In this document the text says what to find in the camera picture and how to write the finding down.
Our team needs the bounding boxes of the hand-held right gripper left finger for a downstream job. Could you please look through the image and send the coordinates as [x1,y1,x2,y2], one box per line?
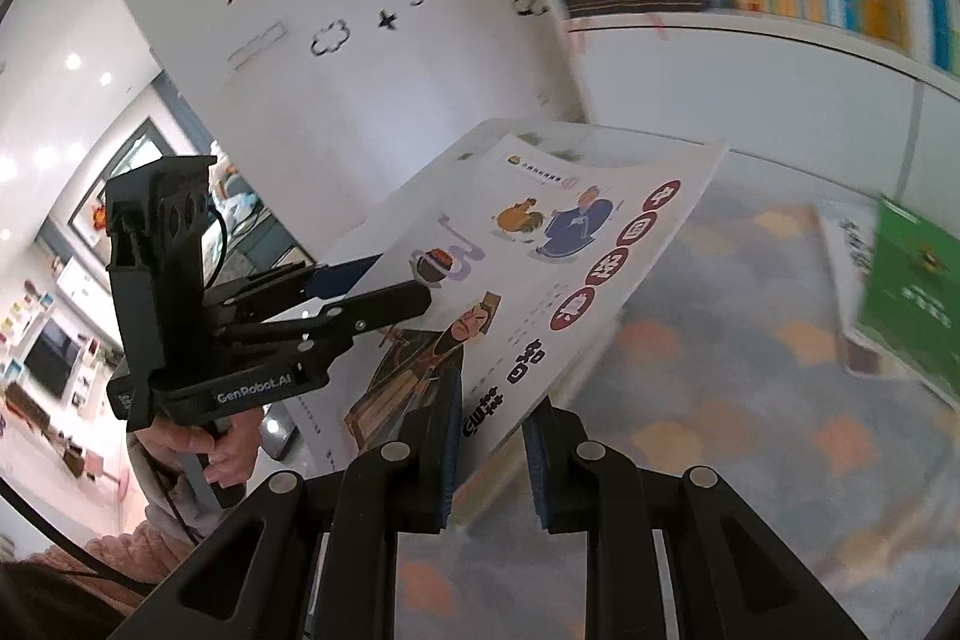
[105,370,466,640]

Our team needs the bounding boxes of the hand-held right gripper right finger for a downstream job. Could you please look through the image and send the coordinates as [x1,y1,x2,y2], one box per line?
[521,391,871,640]

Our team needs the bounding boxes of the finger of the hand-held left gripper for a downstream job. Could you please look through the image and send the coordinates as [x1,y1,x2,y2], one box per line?
[204,254,382,327]
[216,280,434,354]

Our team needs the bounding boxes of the white book red title circles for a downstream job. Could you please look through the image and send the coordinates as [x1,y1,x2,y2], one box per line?
[300,119,730,461]

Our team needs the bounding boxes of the person's left forearm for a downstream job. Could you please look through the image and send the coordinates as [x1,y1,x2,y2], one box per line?
[127,437,226,547]

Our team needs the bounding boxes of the person's left hand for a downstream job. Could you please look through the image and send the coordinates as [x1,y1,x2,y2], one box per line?
[146,411,260,491]

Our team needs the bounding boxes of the television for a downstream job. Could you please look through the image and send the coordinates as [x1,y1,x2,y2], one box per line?
[22,317,80,399]

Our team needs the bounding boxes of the wooden television cabinet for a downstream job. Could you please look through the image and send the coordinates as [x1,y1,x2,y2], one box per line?
[0,381,91,480]

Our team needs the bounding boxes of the white book black characters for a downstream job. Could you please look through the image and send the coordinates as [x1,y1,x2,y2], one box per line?
[816,199,890,281]

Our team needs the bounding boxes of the dark green white-label book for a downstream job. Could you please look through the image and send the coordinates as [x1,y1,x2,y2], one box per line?
[844,194,960,405]

